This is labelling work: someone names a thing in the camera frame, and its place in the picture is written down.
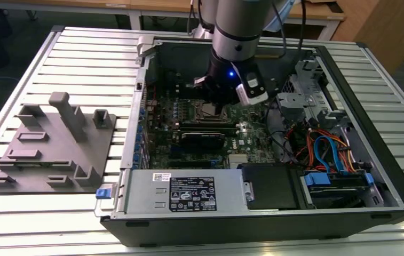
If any black PC case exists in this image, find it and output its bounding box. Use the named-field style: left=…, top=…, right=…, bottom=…
left=101, top=36, right=404, bottom=247

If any metal drive cage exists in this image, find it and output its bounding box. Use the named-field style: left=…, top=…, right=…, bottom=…
left=276, top=60, right=355, bottom=134

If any wooden desk white frame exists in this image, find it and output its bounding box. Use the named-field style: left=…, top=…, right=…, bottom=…
left=0, top=0, right=347, bottom=41

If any silver CPU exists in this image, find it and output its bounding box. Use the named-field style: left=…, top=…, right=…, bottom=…
left=201, top=102, right=221, bottom=118

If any blue plastic latch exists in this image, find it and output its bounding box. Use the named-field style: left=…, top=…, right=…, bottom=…
left=94, top=188, right=113, bottom=200

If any green motherboard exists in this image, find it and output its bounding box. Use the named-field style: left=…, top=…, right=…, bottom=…
left=143, top=87, right=287, bottom=170

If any small silver heat sink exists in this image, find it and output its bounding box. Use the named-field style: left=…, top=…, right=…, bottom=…
left=228, top=153, right=252, bottom=164

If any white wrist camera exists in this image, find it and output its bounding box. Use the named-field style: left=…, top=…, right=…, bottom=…
left=236, top=70, right=269, bottom=107

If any orange yellow wire bundle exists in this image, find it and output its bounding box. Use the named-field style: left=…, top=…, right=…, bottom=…
left=307, top=127, right=365, bottom=173

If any grey parts rack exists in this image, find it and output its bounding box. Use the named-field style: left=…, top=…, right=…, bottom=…
left=0, top=91, right=118, bottom=193

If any blue disk carrier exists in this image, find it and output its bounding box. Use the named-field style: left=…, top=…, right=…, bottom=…
left=301, top=172, right=376, bottom=209

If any black plastic shroud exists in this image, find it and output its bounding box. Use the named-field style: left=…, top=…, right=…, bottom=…
left=238, top=162, right=312, bottom=210

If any black graphics card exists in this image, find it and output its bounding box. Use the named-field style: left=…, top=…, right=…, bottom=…
left=180, top=131, right=226, bottom=150

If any blue wire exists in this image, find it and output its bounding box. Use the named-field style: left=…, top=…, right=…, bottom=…
left=313, top=135, right=348, bottom=174

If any CPU socket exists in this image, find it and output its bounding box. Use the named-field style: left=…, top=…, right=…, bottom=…
left=193, top=99, right=236, bottom=124

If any silver power supply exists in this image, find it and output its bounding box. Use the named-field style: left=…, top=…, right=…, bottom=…
left=111, top=168, right=249, bottom=214

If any wooden cabinet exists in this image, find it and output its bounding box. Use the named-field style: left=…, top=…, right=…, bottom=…
left=332, top=0, right=404, bottom=74

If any black wire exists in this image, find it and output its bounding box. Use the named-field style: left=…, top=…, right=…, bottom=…
left=264, top=101, right=296, bottom=163

